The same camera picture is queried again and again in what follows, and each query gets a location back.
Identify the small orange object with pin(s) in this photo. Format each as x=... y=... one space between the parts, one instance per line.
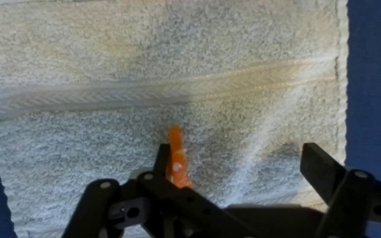
x=177 y=154

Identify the blue ironing board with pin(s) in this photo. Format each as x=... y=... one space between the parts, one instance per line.
x=375 y=88

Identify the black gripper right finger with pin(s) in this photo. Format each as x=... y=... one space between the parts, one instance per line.
x=323 y=170

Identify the white terry towel cloth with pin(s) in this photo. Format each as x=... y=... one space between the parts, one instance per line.
x=155 y=66

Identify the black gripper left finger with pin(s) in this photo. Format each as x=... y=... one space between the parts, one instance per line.
x=161 y=160

